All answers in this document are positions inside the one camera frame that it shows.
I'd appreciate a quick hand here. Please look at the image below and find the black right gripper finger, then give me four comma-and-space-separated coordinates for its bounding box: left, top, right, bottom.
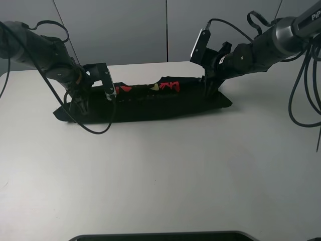
204, 79, 221, 97

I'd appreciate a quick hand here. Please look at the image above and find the black printed t-shirt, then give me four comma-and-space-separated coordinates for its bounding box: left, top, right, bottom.
66, 76, 232, 124

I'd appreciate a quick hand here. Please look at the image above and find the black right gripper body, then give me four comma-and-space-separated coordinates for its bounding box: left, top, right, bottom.
201, 42, 232, 87

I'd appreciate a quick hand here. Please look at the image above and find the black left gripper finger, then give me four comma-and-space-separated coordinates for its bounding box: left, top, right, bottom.
70, 96, 89, 115

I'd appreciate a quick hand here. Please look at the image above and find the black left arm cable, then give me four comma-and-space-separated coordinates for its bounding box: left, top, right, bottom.
0, 20, 118, 134

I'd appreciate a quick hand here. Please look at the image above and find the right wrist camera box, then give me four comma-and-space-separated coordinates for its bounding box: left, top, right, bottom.
190, 29, 211, 65

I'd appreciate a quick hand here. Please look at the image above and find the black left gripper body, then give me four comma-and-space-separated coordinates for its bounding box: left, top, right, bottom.
67, 64, 105, 105

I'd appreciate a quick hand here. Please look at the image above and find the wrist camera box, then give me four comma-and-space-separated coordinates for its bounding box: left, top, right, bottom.
100, 63, 117, 101
190, 29, 211, 65

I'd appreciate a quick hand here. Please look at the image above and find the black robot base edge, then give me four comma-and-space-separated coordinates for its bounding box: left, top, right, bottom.
71, 231, 257, 241

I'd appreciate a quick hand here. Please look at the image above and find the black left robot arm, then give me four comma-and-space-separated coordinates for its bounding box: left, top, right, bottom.
1, 21, 108, 115

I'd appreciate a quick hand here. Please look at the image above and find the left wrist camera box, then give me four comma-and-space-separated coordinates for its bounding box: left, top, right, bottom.
100, 63, 117, 101

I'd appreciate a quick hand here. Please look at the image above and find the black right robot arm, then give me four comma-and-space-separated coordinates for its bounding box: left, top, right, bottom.
191, 2, 320, 97

